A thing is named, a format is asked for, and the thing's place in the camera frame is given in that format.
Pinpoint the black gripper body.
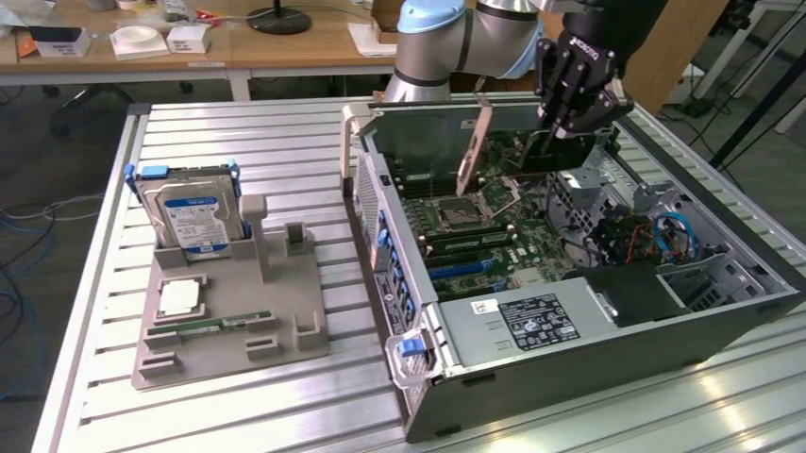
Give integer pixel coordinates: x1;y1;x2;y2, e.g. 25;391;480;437
557;0;670;101

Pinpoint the black graphics card metal bracket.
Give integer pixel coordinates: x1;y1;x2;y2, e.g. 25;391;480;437
454;92;598;195

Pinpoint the white floor unit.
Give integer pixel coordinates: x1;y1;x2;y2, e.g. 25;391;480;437
663;63;714;109

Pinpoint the perforated metal drive cage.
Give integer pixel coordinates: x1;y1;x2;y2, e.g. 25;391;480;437
546;141;641;226

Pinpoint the black stand pole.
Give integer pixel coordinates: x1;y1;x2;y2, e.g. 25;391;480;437
709;0;806;169

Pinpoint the open metal socket cover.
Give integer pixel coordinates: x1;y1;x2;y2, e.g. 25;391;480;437
476;176;526;209

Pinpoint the brown cardboard box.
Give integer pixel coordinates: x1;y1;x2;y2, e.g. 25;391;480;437
370;0;406;34

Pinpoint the white paper stack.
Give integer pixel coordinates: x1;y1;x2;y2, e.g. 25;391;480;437
347;21;402;59

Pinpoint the CPU socket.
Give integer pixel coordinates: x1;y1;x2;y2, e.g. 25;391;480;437
434;195;490;232

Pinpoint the installed RAM stick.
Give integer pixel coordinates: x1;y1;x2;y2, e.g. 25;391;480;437
427;230;511;254

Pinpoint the black plastic shroud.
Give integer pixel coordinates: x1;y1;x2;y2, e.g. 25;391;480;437
585;263;691;327

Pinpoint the grey metal disk bay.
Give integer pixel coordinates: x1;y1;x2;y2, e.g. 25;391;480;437
654;249;786;315

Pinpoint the blue expansion slot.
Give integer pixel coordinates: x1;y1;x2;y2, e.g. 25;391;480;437
427;261;491;280

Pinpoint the black lamp base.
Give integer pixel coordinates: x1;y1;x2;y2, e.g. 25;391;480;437
247;0;314;36

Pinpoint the grey power supply with label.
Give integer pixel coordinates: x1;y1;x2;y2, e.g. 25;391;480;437
436;277;622;369

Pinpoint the small white box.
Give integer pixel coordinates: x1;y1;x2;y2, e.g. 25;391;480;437
167;24;212;55

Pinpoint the open black PC case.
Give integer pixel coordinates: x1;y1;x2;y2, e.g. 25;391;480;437
339;89;806;430

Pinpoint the hard disk in blue caddy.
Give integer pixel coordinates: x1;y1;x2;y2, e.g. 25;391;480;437
123;159;247;263

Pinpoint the white box round insert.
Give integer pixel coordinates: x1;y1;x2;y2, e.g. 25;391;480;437
110;25;171;61

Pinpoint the wooden desk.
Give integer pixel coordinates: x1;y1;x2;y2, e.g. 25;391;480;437
0;0;575;89

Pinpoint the black office chair base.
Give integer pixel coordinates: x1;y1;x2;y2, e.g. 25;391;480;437
43;84;139;139

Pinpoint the grey plastic parts rack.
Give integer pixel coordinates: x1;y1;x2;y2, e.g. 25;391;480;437
130;193;331;392

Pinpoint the green RAM stick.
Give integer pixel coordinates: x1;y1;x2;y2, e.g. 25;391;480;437
150;309;276;337

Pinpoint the silver CPU chip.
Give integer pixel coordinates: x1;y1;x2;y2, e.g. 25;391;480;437
156;281;202;316

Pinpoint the white box dark lid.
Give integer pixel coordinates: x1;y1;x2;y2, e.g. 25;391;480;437
28;25;93;59

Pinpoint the white table frame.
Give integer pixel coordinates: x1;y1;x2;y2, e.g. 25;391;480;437
691;0;806;136

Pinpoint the red wire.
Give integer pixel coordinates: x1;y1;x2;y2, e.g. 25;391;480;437
629;225;670;260

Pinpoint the blue wire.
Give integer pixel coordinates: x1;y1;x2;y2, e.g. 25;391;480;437
651;214;702;263

